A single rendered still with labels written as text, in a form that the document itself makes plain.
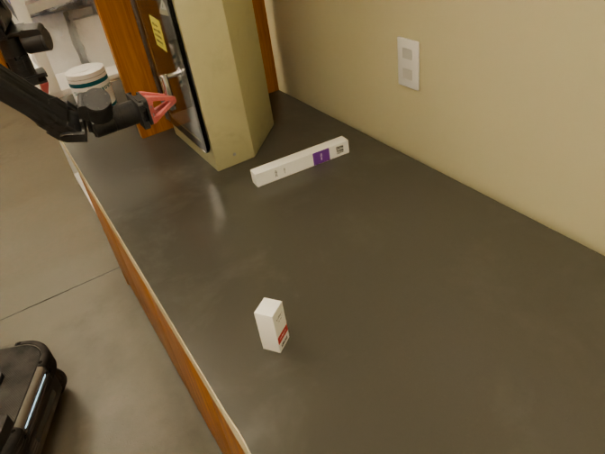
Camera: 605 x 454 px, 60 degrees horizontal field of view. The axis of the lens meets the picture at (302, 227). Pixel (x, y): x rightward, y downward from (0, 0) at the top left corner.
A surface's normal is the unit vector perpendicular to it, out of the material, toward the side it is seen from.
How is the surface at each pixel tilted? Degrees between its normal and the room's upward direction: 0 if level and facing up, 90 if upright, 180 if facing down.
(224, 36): 90
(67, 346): 0
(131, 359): 0
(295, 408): 0
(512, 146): 90
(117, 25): 90
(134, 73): 90
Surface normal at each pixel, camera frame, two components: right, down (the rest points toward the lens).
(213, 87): 0.53, 0.44
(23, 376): -0.13, -0.80
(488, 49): -0.84, 0.40
